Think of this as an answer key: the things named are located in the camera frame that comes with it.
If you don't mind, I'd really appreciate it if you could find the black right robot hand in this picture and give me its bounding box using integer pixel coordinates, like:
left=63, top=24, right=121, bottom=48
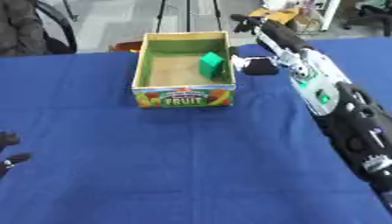
left=229, top=13, right=316, bottom=76

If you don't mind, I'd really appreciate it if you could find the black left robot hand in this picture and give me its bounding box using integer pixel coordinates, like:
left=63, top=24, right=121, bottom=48
left=0, top=130, right=34, bottom=179

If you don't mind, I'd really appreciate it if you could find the yellow cardboard box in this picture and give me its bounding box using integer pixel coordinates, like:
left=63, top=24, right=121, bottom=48
left=248, top=6, right=304, bottom=25

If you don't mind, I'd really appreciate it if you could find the cardboard box with green inside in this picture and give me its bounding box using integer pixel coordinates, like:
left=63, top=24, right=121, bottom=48
left=129, top=31, right=238, bottom=109

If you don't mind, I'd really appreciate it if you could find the white table leg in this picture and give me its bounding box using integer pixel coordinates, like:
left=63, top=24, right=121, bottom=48
left=317, top=0, right=342, bottom=32

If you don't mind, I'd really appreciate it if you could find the green block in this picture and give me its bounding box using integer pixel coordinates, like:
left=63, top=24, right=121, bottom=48
left=197, top=51, right=226, bottom=81

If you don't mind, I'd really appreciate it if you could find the black office chair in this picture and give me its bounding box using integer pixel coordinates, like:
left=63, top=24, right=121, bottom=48
left=341, top=0, right=392, bottom=30

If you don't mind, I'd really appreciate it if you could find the black tripod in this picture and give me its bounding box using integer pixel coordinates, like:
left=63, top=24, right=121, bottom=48
left=154, top=0, right=226, bottom=33

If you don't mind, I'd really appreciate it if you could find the brown stool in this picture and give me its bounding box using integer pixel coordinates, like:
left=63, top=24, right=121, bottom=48
left=108, top=40, right=146, bottom=53

